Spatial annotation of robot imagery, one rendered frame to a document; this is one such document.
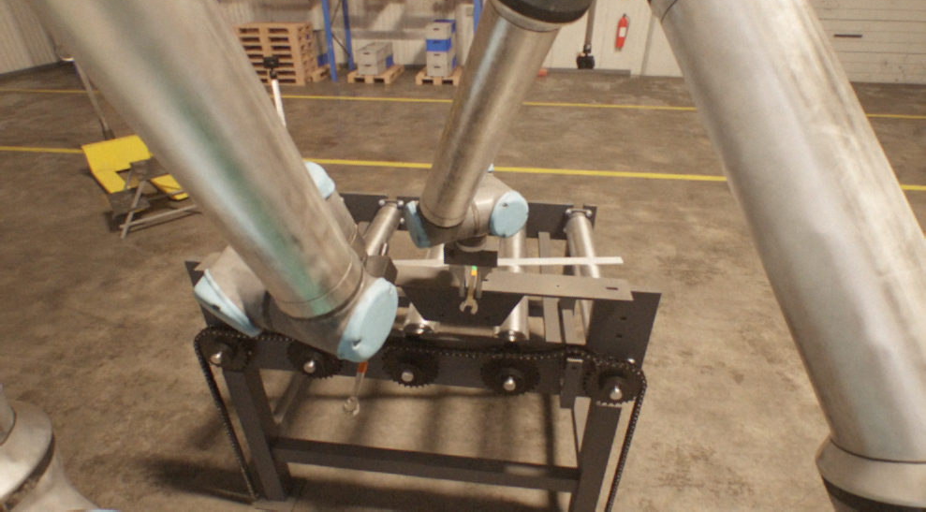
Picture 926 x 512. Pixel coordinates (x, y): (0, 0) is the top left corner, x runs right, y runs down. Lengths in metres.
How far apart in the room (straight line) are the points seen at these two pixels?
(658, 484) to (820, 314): 1.95
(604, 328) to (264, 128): 1.15
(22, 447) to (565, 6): 0.56
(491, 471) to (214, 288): 1.43
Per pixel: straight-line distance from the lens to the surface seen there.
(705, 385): 2.83
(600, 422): 1.60
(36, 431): 0.51
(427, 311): 1.36
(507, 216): 0.88
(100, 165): 5.96
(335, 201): 0.63
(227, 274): 0.58
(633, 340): 1.40
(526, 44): 0.51
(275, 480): 2.17
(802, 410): 2.95
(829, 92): 0.46
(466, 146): 0.63
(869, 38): 12.03
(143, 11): 0.30
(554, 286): 1.23
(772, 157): 0.45
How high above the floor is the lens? 1.89
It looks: 29 degrees down
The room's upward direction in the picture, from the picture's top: straight up
